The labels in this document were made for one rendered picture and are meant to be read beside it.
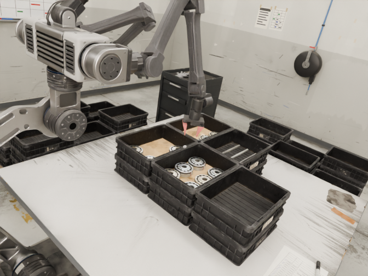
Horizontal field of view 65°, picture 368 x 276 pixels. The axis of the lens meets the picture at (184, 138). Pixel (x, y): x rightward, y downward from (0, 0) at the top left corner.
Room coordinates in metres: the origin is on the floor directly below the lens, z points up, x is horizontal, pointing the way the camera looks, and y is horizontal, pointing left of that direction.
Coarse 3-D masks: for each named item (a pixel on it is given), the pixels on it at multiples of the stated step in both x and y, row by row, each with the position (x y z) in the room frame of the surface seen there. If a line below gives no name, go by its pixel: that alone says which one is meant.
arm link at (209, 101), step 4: (200, 88) 1.34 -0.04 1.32; (204, 88) 1.36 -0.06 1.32; (188, 92) 1.38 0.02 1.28; (200, 92) 1.34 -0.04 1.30; (204, 92) 1.36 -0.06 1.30; (196, 96) 1.35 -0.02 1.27; (200, 96) 1.34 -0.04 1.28; (204, 96) 1.35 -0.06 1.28; (208, 96) 1.42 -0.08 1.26; (208, 100) 1.40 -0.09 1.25; (212, 100) 1.43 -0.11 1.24; (208, 104) 1.39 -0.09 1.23
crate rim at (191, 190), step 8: (200, 144) 1.54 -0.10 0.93; (176, 152) 1.38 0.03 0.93; (216, 152) 1.47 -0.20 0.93; (152, 160) 1.26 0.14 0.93; (232, 160) 1.40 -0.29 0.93; (160, 168) 1.20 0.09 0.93; (232, 168) 1.32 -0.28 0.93; (168, 176) 1.16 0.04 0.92; (216, 176) 1.22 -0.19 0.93; (184, 184) 1.10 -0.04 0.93; (192, 192) 1.07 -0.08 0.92
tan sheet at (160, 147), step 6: (162, 138) 1.72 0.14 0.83; (144, 144) 1.59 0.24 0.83; (150, 144) 1.61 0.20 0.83; (156, 144) 1.62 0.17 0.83; (162, 144) 1.63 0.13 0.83; (168, 144) 1.65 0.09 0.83; (144, 150) 1.52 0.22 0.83; (150, 150) 1.53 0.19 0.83; (156, 150) 1.54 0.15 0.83; (162, 150) 1.56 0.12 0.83; (168, 150) 1.57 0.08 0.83; (156, 156) 1.47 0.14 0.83
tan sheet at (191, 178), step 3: (207, 165) 1.47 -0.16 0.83; (207, 168) 1.44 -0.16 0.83; (195, 171) 1.38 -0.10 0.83; (198, 171) 1.39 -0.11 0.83; (201, 171) 1.39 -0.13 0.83; (204, 171) 1.40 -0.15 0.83; (207, 171) 1.41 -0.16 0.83; (192, 174) 1.35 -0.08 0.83; (195, 174) 1.36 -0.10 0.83; (198, 174) 1.36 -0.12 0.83; (204, 174) 1.37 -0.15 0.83; (180, 177) 1.30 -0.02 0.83; (183, 177) 1.30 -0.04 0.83; (186, 177) 1.31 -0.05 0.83; (189, 177) 1.31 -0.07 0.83; (192, 177) 1.32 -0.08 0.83; (183, 180) 1.28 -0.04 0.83; (186, 180) 1.28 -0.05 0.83; (189, 180) 1.29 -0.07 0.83; (192, 180) 1.29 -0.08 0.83
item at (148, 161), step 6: (156, 126) 1.67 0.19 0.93; (168, 126) 1.70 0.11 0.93; (138, 132) 1.55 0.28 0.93; (180, 132) 1.65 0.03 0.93; (120, 144) 1.39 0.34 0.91; (126, 144) 1.38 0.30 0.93; (192, 144) 1.51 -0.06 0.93; (132, 150) 1.33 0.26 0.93; (174, 150) 1.41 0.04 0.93; (138, 156) 1.30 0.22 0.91; (144, 156) 1.28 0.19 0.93; (162, 156) 1.32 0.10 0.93; (150, 162) 1.26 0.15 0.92
